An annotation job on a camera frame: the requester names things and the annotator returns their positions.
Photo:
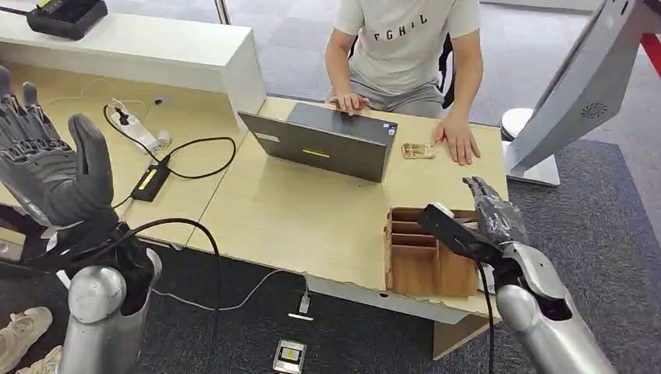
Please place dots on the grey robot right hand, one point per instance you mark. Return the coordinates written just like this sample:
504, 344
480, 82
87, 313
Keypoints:
498, 222

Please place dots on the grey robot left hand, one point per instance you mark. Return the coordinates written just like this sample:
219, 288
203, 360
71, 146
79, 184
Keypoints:
49, 175

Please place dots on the pale card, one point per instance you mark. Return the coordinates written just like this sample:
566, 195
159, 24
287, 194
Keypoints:
445, 209

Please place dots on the wooden card box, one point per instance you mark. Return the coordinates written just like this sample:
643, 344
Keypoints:
418, 271

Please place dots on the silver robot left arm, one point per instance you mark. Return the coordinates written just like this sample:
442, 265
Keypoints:
98, 320

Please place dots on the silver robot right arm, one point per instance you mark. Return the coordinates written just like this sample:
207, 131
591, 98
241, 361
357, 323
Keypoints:
542, 320

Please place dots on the cards in wooden box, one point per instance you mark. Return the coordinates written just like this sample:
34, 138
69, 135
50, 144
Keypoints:
467, 222

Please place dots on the grey flat pouch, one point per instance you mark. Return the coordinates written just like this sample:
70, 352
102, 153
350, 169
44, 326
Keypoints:
485, 281

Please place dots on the person's left hand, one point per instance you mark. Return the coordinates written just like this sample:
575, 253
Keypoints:
458, 140

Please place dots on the person's hand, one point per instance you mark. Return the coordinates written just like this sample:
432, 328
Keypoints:
458, 140
350, 103

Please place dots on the white power strip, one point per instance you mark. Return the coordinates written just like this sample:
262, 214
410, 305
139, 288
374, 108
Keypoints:
135, 129

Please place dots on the white round stool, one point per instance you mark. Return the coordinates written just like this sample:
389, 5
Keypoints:
512, 124

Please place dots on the black power adapter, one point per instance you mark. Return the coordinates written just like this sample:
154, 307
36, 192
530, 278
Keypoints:
150, 181

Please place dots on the small wooden card holder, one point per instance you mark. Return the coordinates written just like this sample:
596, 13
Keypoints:
417, 151

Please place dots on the wooden desk leg panel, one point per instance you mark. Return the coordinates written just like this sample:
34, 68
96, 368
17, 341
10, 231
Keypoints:
457, 335

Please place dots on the silver kiosk stand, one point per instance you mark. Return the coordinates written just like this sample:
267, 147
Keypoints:
578, 88

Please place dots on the black device with yellow label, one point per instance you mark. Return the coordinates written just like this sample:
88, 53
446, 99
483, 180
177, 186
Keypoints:
67, 18

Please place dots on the beige shoe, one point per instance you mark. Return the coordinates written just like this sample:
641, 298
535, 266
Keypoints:
46, 364
20, 333

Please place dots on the white raised desk shelf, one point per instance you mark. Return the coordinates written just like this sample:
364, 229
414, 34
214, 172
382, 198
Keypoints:
155, 51

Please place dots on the person's right hand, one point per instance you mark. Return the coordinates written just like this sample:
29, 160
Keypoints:
350, 103

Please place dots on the person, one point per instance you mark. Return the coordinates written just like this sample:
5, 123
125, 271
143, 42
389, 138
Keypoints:
403, 51

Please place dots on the dark grey laptop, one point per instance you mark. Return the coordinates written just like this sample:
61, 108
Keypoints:
320, 139

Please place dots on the white floor plug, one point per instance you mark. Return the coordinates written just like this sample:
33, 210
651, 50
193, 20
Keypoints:
304, 303

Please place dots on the red barrier bar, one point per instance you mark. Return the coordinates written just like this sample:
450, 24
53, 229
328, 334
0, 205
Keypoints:
651, 54

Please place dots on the metal floor socket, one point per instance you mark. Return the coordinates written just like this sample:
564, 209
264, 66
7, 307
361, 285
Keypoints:
289, 357

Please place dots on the metal partition post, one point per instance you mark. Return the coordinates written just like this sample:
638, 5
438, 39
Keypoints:
222, 11

